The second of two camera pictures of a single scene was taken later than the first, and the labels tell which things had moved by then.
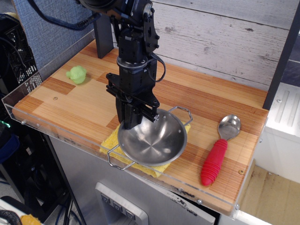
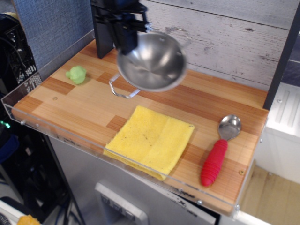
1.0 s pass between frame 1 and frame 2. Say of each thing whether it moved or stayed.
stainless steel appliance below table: stayed
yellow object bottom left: stayed
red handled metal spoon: stayed
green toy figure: stayed
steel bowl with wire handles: moved
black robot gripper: moved
